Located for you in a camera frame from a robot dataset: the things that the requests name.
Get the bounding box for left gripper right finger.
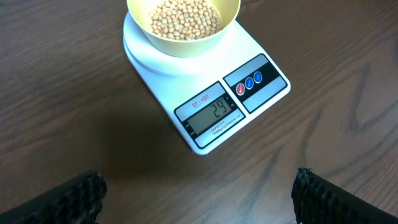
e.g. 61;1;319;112
291;167;397;224

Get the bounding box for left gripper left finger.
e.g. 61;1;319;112
1;170;108;224

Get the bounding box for white digital kitchen scale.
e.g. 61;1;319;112
123;14;291;155

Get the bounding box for yellow plastic bowl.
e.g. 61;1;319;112
126;0;241;57

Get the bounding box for soybeans in bowl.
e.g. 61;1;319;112
149;0;221;40

